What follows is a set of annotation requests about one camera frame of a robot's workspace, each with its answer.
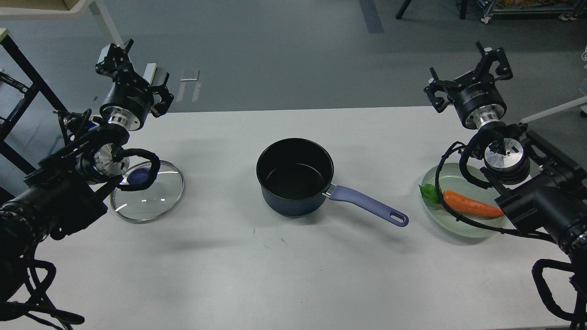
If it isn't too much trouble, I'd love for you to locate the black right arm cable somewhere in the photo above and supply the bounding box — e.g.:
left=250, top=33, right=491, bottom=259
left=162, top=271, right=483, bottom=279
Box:
left=435, top=141, right=569, bottom=243

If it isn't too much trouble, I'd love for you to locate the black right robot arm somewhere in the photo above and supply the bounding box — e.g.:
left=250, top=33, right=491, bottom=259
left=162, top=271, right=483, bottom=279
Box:
left=420, top=42, right=587, bottom=330

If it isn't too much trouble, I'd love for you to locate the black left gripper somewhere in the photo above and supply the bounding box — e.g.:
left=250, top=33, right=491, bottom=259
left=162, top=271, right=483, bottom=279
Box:
left=95, top=39, right=174, bottom=131

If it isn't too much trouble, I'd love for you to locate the white desk frame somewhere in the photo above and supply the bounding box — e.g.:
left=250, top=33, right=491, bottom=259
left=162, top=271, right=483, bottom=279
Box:
left=1, top=0, right=158, bottom=111

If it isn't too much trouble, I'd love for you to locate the blue saucepan with handle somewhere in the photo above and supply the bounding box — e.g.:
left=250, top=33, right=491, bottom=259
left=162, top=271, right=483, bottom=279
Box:
left=256, top=137, right=409, bottom=227

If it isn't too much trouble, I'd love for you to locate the black table frame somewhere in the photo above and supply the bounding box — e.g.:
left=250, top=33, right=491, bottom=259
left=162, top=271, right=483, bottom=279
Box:
left=0, top=28, right=69, bottom=175

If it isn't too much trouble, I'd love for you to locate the glass lid with blue knob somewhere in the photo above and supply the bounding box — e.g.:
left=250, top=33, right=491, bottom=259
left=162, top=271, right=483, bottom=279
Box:
left=109, top=160, right=185, bottom=224

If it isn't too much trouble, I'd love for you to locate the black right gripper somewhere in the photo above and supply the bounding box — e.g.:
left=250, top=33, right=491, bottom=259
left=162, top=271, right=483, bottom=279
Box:
left=423, top=41, right=513, bottom=130

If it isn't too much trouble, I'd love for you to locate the pale green glass plate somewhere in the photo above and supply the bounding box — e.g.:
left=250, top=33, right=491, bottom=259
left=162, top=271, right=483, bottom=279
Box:
left=421, top=163, right=510, bottom=239

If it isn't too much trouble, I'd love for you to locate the white chair base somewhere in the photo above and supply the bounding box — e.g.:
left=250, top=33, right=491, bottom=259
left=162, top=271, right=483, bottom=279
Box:
left=521, top=44, right=587, bottom=125

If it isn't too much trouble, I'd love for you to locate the metal wheeled cart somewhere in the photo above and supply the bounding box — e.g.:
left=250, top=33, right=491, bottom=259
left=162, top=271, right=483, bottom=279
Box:
left=476, top=0, right=586, bottom=24

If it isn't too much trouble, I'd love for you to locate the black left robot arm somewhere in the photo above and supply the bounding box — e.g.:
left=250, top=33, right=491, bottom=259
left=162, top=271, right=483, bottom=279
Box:
left=1, top=36, right=174, bottom=330

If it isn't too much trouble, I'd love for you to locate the orange toy carrot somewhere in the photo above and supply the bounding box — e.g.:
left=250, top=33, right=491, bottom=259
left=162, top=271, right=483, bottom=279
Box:
left=419, top=184, right=504, bottom=219

